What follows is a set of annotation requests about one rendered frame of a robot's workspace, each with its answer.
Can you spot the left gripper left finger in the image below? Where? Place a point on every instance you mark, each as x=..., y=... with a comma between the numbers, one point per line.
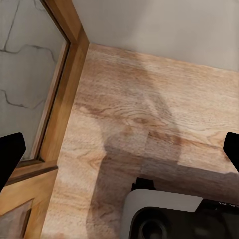
x=12, y=148

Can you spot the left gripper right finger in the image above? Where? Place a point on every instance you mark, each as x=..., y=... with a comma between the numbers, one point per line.
x=231, y=148

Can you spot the door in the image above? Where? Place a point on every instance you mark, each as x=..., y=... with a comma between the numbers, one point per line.
x=43, y=47

